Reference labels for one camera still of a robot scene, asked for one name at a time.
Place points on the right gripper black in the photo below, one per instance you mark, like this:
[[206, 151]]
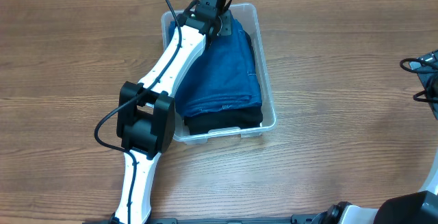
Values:
[[428, 77]]

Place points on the clear plastic container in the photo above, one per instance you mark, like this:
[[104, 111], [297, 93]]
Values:
[[246, 14]]

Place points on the blue denim cloth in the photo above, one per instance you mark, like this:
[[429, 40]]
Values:
[[222, 79]]

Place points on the black cloth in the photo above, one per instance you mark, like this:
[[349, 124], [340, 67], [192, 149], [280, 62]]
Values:
[[242, 118]]

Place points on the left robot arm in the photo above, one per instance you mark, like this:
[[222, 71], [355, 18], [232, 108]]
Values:
[[146, 110]]

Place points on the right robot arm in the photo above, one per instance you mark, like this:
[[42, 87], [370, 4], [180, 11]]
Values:
[[416, 208]]

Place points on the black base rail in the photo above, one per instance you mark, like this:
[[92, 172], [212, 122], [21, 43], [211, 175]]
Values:
[[294, 219]]

